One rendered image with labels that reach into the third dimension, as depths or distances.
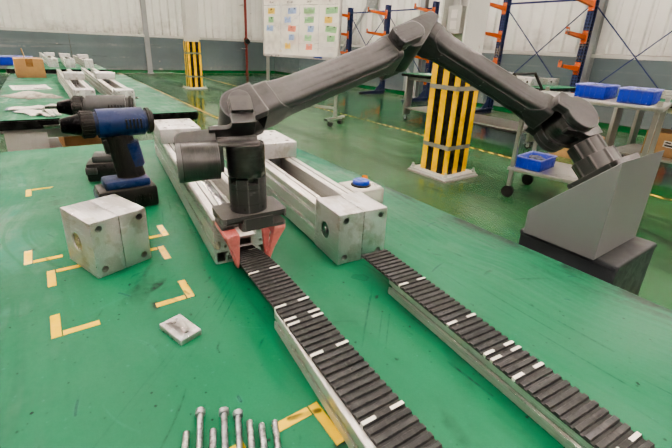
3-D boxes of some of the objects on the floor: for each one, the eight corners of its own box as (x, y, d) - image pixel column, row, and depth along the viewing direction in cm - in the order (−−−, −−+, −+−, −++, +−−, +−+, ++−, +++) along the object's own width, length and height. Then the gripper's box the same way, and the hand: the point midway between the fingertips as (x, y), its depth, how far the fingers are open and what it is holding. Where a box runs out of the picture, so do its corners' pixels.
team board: (255, 114, 680) (252, -15, 613) (276, 112, 719) (275, -10, 652) (328, 127, 602) (333, -19, 534) (346, 123, 641) (353, -14, 573)
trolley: (640, 211, 328) (682, 82, 293) (628, 230, 290) (675, 85, 255) (512, 180, 392) (534, 72, 357) (489, 192, 354) (511, 72, 319)
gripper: (219, 184, 57) (228, 280, 62) (286, 174, 62) (289, 264, 67) (207, 172, 62) (216, 260, 68) (269, 163, 67) (273, 247, 72)
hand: (252, 257), depth 67 cm, fingers closed on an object, 5 cm apart
